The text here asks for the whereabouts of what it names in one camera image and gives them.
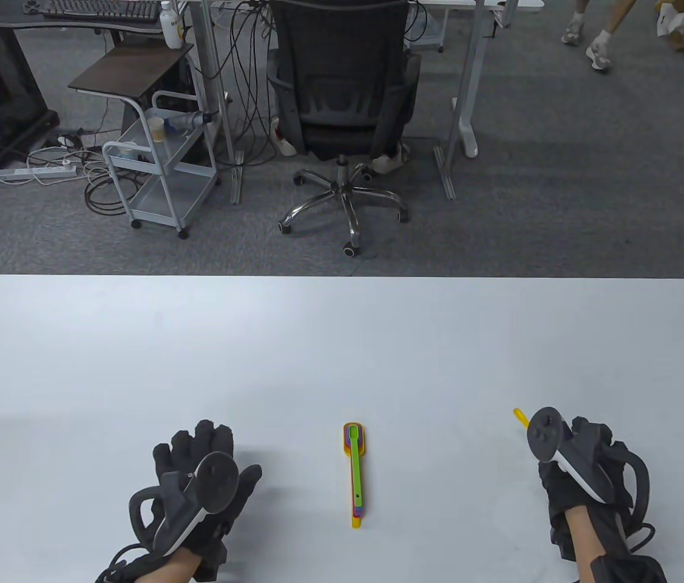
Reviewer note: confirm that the white drawer unit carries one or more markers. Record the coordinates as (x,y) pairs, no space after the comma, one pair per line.
(430,36)

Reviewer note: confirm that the person's left forearm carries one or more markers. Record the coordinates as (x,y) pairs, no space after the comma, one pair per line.
(175,568)

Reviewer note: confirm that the brown side table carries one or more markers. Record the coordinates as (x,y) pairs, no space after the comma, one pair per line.
(129,67)

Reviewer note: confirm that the green measuring spoon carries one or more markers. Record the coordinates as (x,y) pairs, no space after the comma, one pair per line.
(355,467)

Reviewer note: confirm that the large blue measuring spoon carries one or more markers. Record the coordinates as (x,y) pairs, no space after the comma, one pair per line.
(348,438)

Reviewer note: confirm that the black white hand controller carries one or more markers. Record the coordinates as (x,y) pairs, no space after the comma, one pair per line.
(545,434)
(217,480)

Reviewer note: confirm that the black desk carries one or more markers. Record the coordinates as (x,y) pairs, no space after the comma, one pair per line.
(74,26)

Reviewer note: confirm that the white power strip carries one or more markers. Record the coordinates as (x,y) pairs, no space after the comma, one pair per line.
(32,173)

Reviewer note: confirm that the person's left hand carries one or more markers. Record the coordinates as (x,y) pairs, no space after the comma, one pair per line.
(187,443)

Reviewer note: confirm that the person's right hand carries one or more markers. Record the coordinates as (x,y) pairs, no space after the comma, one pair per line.
(560,489)

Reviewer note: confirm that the white desk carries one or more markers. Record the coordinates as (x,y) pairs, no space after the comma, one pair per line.
(468,91)

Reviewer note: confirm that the grey metal trolley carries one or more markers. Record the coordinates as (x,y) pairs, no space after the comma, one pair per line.
(165,194)

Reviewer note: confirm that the white plastic bottle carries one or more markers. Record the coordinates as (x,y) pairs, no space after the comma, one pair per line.
(170,27)

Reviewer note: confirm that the black computer keyboard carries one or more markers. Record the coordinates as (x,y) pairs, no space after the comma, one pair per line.
(99,9)

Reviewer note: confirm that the large yellow measuring spoon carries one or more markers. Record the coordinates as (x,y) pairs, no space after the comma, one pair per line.
(357,523)

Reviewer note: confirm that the clear round container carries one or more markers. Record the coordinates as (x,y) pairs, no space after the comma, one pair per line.
(126,150)

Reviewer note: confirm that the tiny yellow measuring spoon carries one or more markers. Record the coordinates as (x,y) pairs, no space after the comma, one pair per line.
(521,418)

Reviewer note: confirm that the blue grey handheld device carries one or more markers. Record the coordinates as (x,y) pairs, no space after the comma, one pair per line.
(187,121)

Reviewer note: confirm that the black mesh office chair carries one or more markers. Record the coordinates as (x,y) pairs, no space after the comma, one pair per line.
(342,61)

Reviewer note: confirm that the paper cup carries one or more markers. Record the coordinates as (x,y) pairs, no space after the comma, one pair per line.
(158,130)

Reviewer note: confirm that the person's right forearm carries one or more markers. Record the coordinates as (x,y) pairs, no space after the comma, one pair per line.
(584,540)

